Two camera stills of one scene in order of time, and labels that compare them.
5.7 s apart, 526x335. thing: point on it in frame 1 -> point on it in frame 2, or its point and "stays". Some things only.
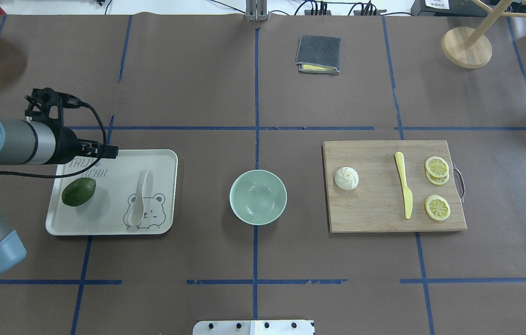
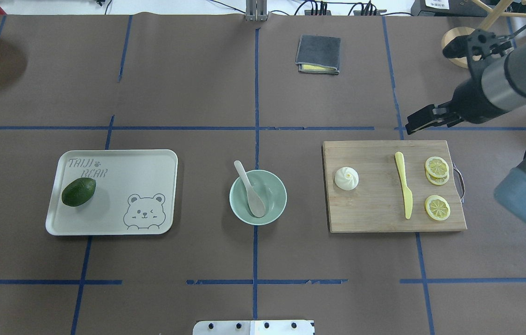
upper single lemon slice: x=437 y=207 stays
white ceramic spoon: x=136 y=215 -> x=255 y=202
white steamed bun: x=346 y=178 stays
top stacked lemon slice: x=437 y=167 stays
